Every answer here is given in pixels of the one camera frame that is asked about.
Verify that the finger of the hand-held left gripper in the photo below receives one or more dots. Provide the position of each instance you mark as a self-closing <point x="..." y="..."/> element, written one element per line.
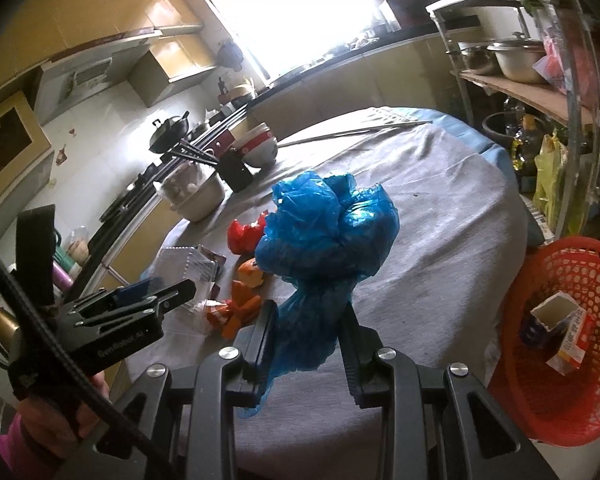
<point x="170" y="295"/>
<point x="130" y="290"/>

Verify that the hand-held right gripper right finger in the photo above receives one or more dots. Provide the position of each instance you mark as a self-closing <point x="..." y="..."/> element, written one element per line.
<point x="349" y="345"/>

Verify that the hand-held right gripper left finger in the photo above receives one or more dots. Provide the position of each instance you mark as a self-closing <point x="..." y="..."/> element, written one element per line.
<point x="267" y="345"/>

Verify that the clear plastic container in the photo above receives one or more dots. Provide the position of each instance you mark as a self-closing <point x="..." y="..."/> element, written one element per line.
<point x="185" y="270"/>

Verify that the orange peel strip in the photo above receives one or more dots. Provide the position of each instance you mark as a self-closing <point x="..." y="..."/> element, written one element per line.
<point x="242" y="302"/>
<point x="220" y="317"/>

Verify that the curved orange peel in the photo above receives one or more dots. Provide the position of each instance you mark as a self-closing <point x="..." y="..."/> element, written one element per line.
<point x="252" y="272"/>

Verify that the red plastic wrapper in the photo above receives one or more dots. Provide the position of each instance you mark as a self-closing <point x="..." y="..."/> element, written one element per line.
<point x="242" y="235"/>

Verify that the blue plastic bag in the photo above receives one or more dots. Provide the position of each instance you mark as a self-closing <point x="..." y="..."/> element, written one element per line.
<point x="325" y="230"/>

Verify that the red plastic basket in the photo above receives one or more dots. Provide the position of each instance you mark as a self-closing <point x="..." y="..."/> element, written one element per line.
<point x="550" y="410"/>

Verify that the person's left forearm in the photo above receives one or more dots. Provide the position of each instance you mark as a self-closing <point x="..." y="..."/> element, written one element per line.
<point x="7" y="452"/>

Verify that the person's left hand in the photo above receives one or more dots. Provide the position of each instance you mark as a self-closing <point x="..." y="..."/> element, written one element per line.
<point x="45" y="415"/>

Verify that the glass jar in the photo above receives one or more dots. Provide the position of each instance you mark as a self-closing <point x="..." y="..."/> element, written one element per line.
<point x="79" y="247"/>

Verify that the cream bowl plastic cover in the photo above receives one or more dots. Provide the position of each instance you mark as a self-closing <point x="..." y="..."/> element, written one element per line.
<point x="197" y="200"/>

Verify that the brass coloured bottle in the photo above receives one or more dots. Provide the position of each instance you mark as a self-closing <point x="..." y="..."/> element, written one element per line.
<point x="0" y="327"/>

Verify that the black chopstick holder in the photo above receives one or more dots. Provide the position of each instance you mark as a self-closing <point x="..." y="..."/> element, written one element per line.
<point x="236" y="172"/>

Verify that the bundle of black chopsticks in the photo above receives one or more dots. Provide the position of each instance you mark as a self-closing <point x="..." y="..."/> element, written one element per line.
<point x="195" y="152"/>

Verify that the grey tablecloth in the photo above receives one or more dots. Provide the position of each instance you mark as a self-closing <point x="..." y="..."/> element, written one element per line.
<point x="430" y="210"/>

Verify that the black wok with lid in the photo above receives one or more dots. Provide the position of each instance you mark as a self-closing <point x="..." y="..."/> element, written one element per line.
<point x="167" y="132"/>

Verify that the white bowl red band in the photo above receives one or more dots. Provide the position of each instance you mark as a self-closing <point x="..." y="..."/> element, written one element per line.
<point x="260" y="152"/>

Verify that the open dark blue carton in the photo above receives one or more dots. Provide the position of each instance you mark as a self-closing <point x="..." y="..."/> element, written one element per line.
<point x="545" y="327"/>

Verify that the long thin rod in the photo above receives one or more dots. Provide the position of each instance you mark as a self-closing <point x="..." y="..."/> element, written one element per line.
<point x="350" y="132"/>

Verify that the kettle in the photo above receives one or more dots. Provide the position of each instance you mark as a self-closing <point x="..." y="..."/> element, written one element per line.
<point x="242" y="92"/>

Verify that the range hood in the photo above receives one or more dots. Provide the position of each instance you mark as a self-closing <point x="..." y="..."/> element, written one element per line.
<point x="87" y="72"/>

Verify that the orange and white box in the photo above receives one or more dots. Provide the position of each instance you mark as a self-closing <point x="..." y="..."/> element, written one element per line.
<point x="575" y="345"/>

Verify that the hanging blue cloth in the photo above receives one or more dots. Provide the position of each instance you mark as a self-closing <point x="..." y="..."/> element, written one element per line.
<point x="230" y="55"/>

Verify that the yellow plastic bag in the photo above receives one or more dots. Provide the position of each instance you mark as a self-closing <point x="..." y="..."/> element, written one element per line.
<point x="550" y="180"/>

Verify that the black kitchen countertop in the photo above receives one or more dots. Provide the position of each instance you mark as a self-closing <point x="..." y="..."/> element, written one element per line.
<point x="340" y="57"/>

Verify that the window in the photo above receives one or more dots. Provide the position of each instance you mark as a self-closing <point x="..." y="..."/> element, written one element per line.
<point x="290" y="15"/>

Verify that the wooden shelf board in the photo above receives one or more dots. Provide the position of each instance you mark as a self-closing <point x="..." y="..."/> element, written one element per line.
<point x="530" y="95"/>

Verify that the small steel pot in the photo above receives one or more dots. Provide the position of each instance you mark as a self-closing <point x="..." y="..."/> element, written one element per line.
<point x="472" y="60"/>

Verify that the metal shelf rack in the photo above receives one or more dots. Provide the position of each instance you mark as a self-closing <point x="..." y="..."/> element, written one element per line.
<point x="575" y="110"/>

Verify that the large steel pot with lid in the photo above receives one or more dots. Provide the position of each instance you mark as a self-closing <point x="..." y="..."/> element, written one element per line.
<point x="517" y="62"/>

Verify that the microwave oven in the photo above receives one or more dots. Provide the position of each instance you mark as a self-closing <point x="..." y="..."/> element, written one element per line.
<point x="417" y="10"/>

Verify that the red plastic bag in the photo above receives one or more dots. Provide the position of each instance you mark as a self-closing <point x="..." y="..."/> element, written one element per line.
<point x="550" y="67"/>

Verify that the yellow wall cabinet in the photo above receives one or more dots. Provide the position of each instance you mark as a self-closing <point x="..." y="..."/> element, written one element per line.
<point x="175" y="60"/>

